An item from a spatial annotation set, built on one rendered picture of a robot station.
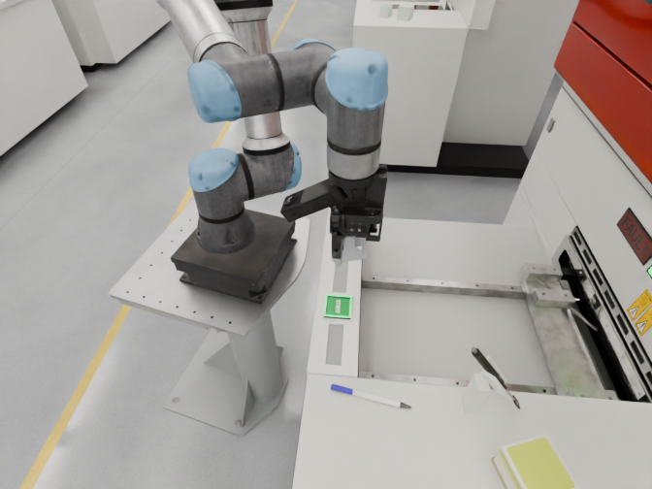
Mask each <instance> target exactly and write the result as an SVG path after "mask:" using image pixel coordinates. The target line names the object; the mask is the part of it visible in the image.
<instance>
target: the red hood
mask: <svg viewBox="0 0 652 489"><path fill-rule="evenodd" d="M554 68H555V69H556V71H557V72H558V73H559V74H560V75H561V77H562V78H563V79H564V80H565V81H566V83H567V84H568V85H569V86H570V88H571V89H572V90H573V91H574V92H575V94H576V95H577V96H578V97H579V98H580V100H581V101H582V102H583V103H584V104H585V106H586V107H587V108H588V109H589V110H590V112H591V113H592V114H593V115H594V116H595V117H596V119H597V120H598V121H599V122H600V123H601V125H602V126H603V127H604V128H605V130H606V131H607V132H608V133H609V134H610V136H611V137H612V138H613V139H614V140H615V142H616V143H617V144H618V145H619V146H620V148H622V149H623V150H624V151H625V153H626V154H627V155H628V156H629V157H630V159H631V160H632V161H633V162H634V163H635V165H636V166H637V167H638V168H639V170H640V171H641V172H642V173H643V174H644V176H645V177H646V178H647V179H648V180H649V182H650V183H651V184H652V0H579V2H578V5H577V7H576V10H575V12H574V15H573V17H572V21H571V23H570V26H569V29H568V31H567V34H566V36H565V39H564V41H563V43H562V45H561V48H560V50H559V53H558V55H557V58H556V60H555V63H554Z"/></svg>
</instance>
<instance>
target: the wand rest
mask: <svg viewBox="0 0 652 489"><path fill-rule="evenodd" d="M486 359H487V360H488V361H489V363H490V364H491V365H492V367H493V368H494V369H495V370H496V372H497V373H499V374H500V376H501V378H502V379H503V380H504V382H505V383H506V382H507V379H506V377H505V376H504V374H503V373H502V372H501V370H500V369H499V368H498V366H497V365H496V364H495V362H494V361H493V360H492V358H491V357H490V356H487V357H486ZM479 368H480V369H481V370H482V371H481V374H473V377H472V379H471V380H470V382H469V384H468V386H467V387H466V389H465V391H464V393H463V394H462V403H463V409H464V412H466V413H477V411H478V410H479V408H480V407H481V405H482V404H483V402H484V401H485V399H486V398H487V396H488V395H489V394H490V392H491V391H490V386H489V383H490V384H491V386H492V387H493V388H494V389H495V391H496V392H497V393H498V394H499V398H500V399H501V400H508V401H510V402H511V400H512V398H511V397H510V396H509V395H508V393H507V392H506V391H505V389H504V388H503V387H502V385H501V384H500V383H499V381H498V380H497V379H496V378H495V377H494V376H493V375H491V374H489V373H487V372H486V371H485V370H484V369H483V368H482V366H481V365H480V367H479Z"/></svg>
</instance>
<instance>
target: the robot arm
mask: <svg viewBox="0 0 652 489"><path fill-rule="evenodd" d="M155 1H156V3H157V4H158V5H159V6H160V7H161V8H162V9H163V10H165V11H166V12H167V13H168V15H169V17H170V19H171V21H172V23H173V24H174V26H175V28H176V30H177V32H178V34H179V37H180V39H181V41H182V43H183V45H184V47H185V49H186V51H187V53H188V55H189V57H190V59H191V61H192V63H193V64H192V65H190V66H189V67H188V70H187V77H188V83H189V88H190V92H191V96H192V99H193V103H194V105H195V108H196V111H197V113H198V116H199V117H200V118H201V119H202V120H203V121H205V122H206V123H215V122H221V121H230V122H232V121H236V120H238V119H239V118H243V119H244V126H245V131H246V138H245V139H244V141H243V143H242V146H243V151H244V152H242V153H238V154H237V153H236V152H235V151H234V150H232V149H230V148H227V147H225V148H222V147H216V148H211V149H208V150H206V151H203V152H201V153H200V154H198V155H197V156H195V157H194V159H193V160H192V161H191V162H190V164H189V167H188V174H189V184H190V187H191V188H192V192H193V195H194V199H195V203H196V207H197V211H198V214H199V217H198V224H197V230H196V234H197V239H198V242H199V244H200V246H201V247H202V248H203V249H205V250H207V251H209V252H212V253H219V254H225V253H232V252H236V251H238V250H241V249H243V248H245V247H246V246H248V245H249V244H250V243H251V242H252V240H253V238H254V236H255V228H254V223H253V220H252V219H251V217H250V216H249V215H248V213H247V211H246V209H245V202H246V201H249V200H253V199H257V198H261V197H265V196H268V195H272V194H276V193H282V192H284V191H286V190H289V189H292V188H294V187H296V186H297V184H298V183H299V181H300V179H301V174H302V162H301V157H300V156H299V153H300V152H299V150H298V148H297V147H296V145H295V144H294V143H291V142H290V139H289V137H288V136H287V135H285V134H284V133H283V132H282V127H281V119H280V112H281V111H286V110H292V109H297V108H302V107H307V106H316V107H317V108H318V109H319V110H320V111H321V112H322V113H324V114H326V116H327V167H328V177H329V178H328V179H325V180H323V181H321V182H318V183H316V184H314V185H312V186H309V187H307V188H305V189H302V190H300V191H298V192H295V193H293V194H291V195H289V196H286V197H285V199H284V201H283V205H282V207H281V210H280V213H281V214H282V215H283V216H284V218H285V219H286V220H287V221H288V222H292V221H294V220H297V219H299V218H302V217H304V216H307V215H310V214H312V213H315V212H319V211H321V210H324V209H326V208H330V209H331V212H330V234H332V259H333V261H334V262H335V263H336V264H337V266H339V267H341V266H342V262H345V261H354V260H363V259H365V258H366V257H367V252H366V251H365V250H362V249H360V248H358V247H356V246H361V245H365V244H366V243H367V241H370V242H380V235H381V228H382V220H383V205H384V198H385V190H386V183H387V164H379V156H380V147H381V137H382V128H383V120H384V112H385V103H386V99H387V96H388V83H387V81H388V62H387V60H386V58H385V57H384V56H383V55H382V54H380V53H379V52H377V51H374V50H368V49H359V48H354V49H341V50H339V51H336V50H335V49H334V48H332V47H331V46H329V45H328V44H326V43H323V42H319V41H317V40H315V39H304V40H301V41H299V42H298V43H297V44H295V45H294V46H293V47H292V48H291V49H290V50H287V51H280V52H272V46H271V39H270V31H269V24H268V16H269V14H270V12H271V11H272V9H273V8H274V4H273V0H155ZM377 224H379V231H378V235H372V233H376V232H377Z"/></svg>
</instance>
